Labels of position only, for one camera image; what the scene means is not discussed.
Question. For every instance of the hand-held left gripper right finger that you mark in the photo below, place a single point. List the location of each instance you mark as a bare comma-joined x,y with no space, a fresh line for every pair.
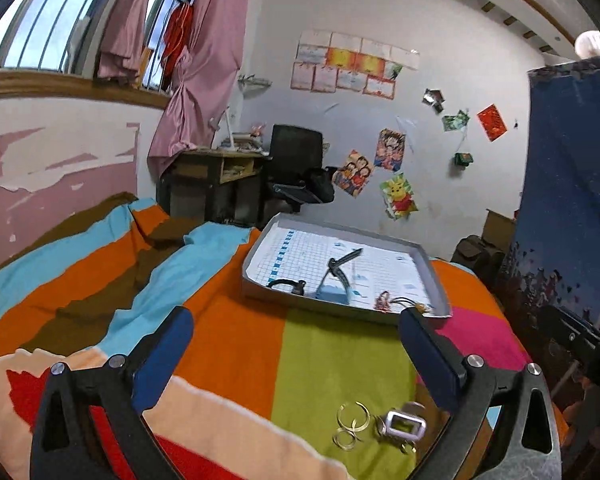
429,355

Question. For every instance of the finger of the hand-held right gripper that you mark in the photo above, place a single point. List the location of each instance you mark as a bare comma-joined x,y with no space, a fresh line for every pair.
562,322

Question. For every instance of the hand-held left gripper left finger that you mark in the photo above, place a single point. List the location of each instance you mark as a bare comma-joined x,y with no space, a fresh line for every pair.
164,351

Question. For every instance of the silver rectangular buckle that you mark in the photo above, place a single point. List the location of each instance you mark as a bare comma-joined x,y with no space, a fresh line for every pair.
404,425

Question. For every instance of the grey shallow tray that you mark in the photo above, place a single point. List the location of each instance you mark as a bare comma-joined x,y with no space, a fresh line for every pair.
260,287

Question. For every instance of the colourful patchwork blanket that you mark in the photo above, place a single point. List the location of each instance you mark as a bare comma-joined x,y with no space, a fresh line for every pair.
230,320

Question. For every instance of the brown backpack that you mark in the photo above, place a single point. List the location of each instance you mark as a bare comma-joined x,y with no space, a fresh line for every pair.
475,260

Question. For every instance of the cardboard box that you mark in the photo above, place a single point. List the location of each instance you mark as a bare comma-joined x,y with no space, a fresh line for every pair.
500,230

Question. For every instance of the blue fabric wardrobe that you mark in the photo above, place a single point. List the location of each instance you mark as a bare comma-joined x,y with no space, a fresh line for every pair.
570,185

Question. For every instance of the white grid paper sheet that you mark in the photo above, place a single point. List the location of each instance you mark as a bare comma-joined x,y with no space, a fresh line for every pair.
305,255

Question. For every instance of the yellow bear poster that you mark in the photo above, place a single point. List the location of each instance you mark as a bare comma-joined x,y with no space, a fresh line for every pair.
399,196

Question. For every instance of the wooden desk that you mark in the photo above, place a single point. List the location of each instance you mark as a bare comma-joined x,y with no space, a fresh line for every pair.
195,160

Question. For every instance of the cartoon family poster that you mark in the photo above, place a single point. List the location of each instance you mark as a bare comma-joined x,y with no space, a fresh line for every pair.
352,174

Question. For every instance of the black bag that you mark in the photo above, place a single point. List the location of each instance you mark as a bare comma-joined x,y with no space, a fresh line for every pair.
321,185

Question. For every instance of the anime boy poster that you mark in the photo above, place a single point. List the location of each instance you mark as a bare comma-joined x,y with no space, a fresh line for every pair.
390,149

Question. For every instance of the red paper card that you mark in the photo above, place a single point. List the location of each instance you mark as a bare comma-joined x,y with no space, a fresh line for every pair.
492,122

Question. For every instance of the stack of books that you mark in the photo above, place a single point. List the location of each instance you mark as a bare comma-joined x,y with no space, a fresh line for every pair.
245,144

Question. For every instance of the white desk lamp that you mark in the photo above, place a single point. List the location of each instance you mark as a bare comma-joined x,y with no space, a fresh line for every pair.
227,127

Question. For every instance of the black office chair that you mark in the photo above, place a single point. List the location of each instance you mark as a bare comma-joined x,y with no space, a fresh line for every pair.
295,150

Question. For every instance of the wooden window sill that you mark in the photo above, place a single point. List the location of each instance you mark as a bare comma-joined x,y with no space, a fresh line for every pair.
70,87

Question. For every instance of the long pink curtain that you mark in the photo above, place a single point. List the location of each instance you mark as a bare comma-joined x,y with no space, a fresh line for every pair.
205,70

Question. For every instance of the red hanging ornament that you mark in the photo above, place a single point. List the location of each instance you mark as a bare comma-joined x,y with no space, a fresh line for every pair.
176,35

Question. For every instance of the short pink curtain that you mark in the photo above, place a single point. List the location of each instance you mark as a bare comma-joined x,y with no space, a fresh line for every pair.
127,30

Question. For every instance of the barred window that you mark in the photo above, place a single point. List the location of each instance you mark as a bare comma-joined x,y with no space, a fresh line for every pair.
45,15

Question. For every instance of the green wall photos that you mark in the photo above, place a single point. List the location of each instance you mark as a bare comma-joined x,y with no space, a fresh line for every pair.
455,120

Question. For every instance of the dark wall photos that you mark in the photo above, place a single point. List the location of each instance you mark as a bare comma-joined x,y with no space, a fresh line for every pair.
433,100

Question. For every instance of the metal wall shelf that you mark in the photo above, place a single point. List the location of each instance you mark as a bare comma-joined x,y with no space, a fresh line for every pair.
254,81

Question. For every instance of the group of wall certificates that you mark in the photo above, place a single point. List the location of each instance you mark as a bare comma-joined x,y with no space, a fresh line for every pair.
350,62

